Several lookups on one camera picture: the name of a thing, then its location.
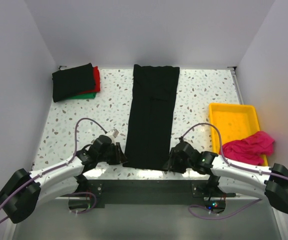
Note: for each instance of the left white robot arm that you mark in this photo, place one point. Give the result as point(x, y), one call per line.
point(24, 190)

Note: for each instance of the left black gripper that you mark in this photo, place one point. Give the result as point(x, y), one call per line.
point(119, 158)

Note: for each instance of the aluminium frame rail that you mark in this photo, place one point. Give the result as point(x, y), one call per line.
point(281, 223)

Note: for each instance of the folded green t shirt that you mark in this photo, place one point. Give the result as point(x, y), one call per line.
point(86, 96)

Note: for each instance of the folded red t shirt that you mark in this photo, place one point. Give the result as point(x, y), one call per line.
point(96, 75)

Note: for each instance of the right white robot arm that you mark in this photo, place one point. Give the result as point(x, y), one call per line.
point(262, 182)

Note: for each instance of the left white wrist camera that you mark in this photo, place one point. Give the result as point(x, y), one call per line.
point(112, 134)

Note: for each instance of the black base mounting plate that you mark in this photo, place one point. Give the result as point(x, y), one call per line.
point(100, 192)

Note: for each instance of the folded black t shirt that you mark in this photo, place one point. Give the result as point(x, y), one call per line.
point(69, 82)

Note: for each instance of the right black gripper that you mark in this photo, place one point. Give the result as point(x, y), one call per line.
point(171, 164)

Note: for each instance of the crumpled pink t shirt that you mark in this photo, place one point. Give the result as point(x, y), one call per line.
point(250, 150)

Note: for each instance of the yellow plastic tray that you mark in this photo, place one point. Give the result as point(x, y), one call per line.
point(234, 122)

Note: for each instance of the black t shirt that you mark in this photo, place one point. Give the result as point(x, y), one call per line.
point(69, 82)
point(151, 116)

